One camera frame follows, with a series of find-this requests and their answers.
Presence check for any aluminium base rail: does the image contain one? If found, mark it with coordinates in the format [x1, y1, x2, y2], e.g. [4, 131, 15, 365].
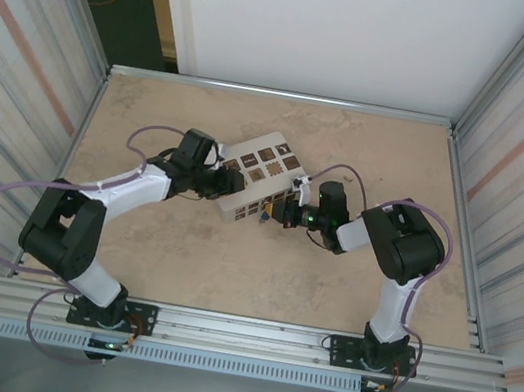
[0, 267, 517, 392]

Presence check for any left gripper thin black cable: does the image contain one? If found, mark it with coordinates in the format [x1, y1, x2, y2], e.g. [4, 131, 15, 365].
[174, 187, 209, 203]

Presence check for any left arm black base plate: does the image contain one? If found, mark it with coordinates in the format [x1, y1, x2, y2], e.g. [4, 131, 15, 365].
[65, 289, 160, 339]

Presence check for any aluminium frame side rail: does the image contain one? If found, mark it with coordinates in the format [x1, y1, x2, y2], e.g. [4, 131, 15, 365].
[411, 126, 524, 354]
[14, 60, 113, 286]

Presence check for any slotted grey cable duct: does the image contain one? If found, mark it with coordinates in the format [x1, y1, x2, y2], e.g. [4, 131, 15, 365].
[0, 311, 366, 392]

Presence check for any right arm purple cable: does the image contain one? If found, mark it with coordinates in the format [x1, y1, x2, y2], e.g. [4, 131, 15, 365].
[279, 158, 464, 370]

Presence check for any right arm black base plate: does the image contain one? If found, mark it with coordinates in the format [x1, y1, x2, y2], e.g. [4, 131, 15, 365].
[323, 332, 421, 381]

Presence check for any white box with brown tiles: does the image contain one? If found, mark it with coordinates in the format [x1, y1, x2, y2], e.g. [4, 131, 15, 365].
[206, 121, 314, 238]

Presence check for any aluminium frame cross rail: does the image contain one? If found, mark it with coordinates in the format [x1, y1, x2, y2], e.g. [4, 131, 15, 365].
[108, 58, 459, 137]

